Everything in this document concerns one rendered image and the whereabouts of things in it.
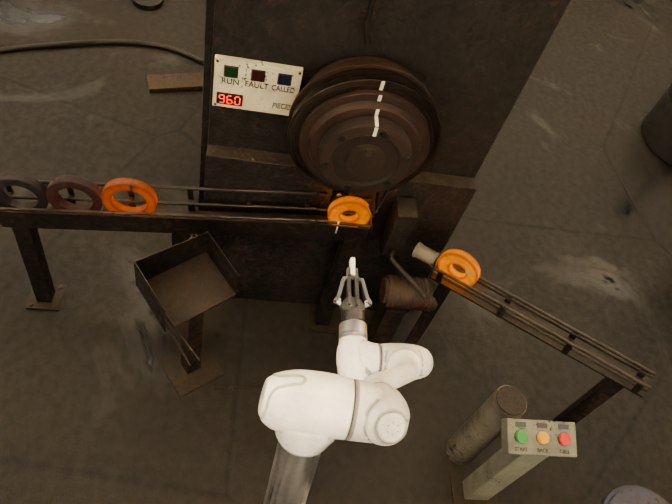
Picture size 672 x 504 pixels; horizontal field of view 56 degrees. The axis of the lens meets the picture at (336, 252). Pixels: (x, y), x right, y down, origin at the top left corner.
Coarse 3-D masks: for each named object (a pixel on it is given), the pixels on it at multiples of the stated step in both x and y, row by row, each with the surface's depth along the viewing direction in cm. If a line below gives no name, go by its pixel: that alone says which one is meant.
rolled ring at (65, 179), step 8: (64, 176) 209; (72, 176) 210; (56, 184) 209; (64, 184) 209; (72, 184) 209; (80, 184) 209; (88, 184) 211; (48, 192) 212; (56, 192) 212; (88, 192) 212; (96, 192) 213; (48, 200) 215; (56, 200) 215; (64, 200) 219; (96, 200) 216; (56, 208) 218; (64, 208) 218; (72, 208) 220; (80, 208) 221; (88, 208) 219; (96, 208) 219
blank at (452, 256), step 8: (448, 256) 222; (456, 256) 219; (464, 256) 218; (472, 256) 219; (440, 264) 226; (448, 264) 224; (464, 264) 220; (472, 264) 218; (448, 272) 227; (456, 272) 228; (472, 272) 220; (480, 272) 222; (464, 280) 225; (472, 280) 222
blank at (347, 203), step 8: (336, 200) 221; (344, 200) 219; (352, 200) 219; (360, 200) 220; (328, 208) 224; (336, 208) 221; (344, 208) 221; (352, 208) 221; (360, 208) 221; (368, 208) 222; (328, 216) 224; (336, 216) 224; (344, 216) 228; (352, 216) 228; (360, 216) 225; (368, 216) 225; (336, 224) 228
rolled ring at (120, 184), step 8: (112, 184) 210; (120, 184) 209; (128, 184) 210; (136, 184) 211; (144, 184) 213; (104, 192) 212; (112, 192) 212; (136, 192) 213; (144, 192) 213; (152, 192) 215; (104, 200) 215; (112, 200) 217; (152, 200) 216; (112, 208) 219; (120, 208) 220; (128, 208) 222; (136, 208) 223; (144, 208) 220; (152, 208) 219
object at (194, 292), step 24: (192, 240) 209; (144, 264) 202; (168, 264) 211; (192, 264) 216; (216, 264) 216; (144, 288) 201; (168, 288) 209; (192, 288) 211; (216, 288) 212; (168, 312) 205; (192, 312) 206; (192, 336) 232; (168, 360) 257; (192, 360) 247; (192, 384) 253
